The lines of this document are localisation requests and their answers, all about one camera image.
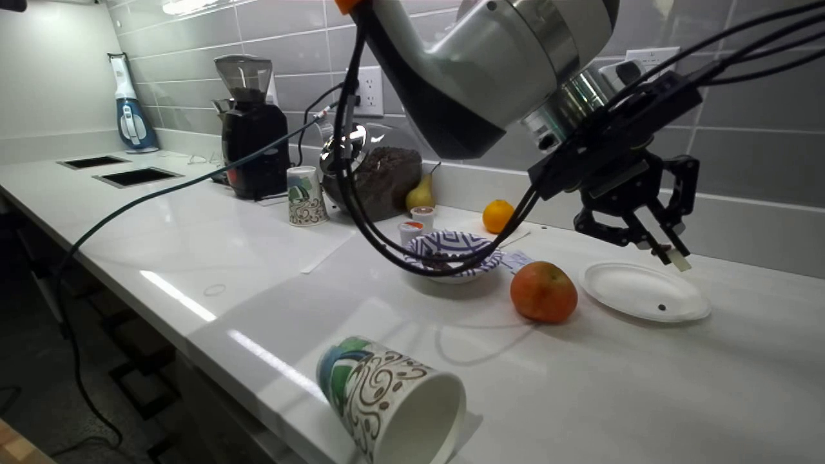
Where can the white outlet behind jar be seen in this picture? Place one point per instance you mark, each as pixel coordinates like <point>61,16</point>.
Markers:
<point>369,100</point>

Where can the patterned paper cup lying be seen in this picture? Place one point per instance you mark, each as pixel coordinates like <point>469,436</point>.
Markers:
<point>396,408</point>

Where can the white wall outlet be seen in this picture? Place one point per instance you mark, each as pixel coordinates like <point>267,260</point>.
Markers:
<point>642,61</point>

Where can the small orange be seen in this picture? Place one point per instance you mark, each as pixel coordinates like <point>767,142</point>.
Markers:
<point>495,215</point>

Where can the yellow pear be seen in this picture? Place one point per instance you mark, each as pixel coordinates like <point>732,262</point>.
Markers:
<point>422,197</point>

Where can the white blue sugar packet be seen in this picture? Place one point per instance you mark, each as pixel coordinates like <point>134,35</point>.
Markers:
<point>515,262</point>

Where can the small patterned cup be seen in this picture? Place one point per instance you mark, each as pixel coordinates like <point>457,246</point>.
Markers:
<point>304,195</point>

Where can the blue white bottle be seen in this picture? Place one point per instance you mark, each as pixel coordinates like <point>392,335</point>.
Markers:
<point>129,117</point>

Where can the black coffee grinder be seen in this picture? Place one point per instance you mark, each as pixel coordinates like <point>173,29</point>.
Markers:
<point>252,128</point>

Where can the small white creamer cup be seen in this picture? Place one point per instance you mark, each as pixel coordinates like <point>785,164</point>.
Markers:
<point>409,230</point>

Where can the white paper plate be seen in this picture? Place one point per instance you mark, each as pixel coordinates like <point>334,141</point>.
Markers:
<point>646,293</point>

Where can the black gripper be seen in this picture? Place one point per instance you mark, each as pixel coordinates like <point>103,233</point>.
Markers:
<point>601,150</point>

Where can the red yellow apple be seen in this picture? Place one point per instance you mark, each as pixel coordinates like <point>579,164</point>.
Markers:
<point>543,293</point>

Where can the cream plastic spoon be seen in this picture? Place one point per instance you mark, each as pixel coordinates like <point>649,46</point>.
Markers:
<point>680,262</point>

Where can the blue patterned paper bowl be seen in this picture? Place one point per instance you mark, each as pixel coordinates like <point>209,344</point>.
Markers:
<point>444,256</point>

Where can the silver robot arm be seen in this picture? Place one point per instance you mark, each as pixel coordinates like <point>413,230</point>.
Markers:
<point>508,61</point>

